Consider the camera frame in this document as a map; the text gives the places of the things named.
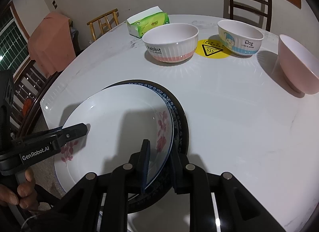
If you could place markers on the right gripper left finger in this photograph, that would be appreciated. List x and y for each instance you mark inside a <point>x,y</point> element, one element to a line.
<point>139,171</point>

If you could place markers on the white ribbed rabbit bowl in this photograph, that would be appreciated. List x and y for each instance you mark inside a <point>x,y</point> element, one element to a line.
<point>172,43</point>

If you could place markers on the large pink bowl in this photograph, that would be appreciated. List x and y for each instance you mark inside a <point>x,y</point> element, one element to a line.
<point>299,65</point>

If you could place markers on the person's left hand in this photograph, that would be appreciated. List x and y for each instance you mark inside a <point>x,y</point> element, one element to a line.
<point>26,195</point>

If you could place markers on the pink cloth on rack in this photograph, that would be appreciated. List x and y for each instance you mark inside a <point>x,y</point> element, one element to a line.
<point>50,45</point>

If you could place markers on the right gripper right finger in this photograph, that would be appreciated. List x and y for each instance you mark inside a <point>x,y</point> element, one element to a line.
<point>179,172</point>

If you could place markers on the blue patterned dark plate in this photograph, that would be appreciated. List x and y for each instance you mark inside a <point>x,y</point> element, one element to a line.
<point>163,182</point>

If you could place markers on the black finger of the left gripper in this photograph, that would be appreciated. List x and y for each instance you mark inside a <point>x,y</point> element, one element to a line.
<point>57,137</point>

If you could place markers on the yellow round warning sticker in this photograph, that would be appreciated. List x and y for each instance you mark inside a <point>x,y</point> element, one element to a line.
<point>213,49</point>

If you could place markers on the white plate pink flowers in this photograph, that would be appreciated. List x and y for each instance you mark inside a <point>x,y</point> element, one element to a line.
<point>118,119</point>

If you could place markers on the green tissue pack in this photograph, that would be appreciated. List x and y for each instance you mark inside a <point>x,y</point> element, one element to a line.
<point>144,21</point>

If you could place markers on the white blue dog bowl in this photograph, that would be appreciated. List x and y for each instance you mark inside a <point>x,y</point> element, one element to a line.
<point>240,38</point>

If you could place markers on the light bamboo chair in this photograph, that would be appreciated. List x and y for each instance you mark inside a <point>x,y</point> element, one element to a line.
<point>104,22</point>

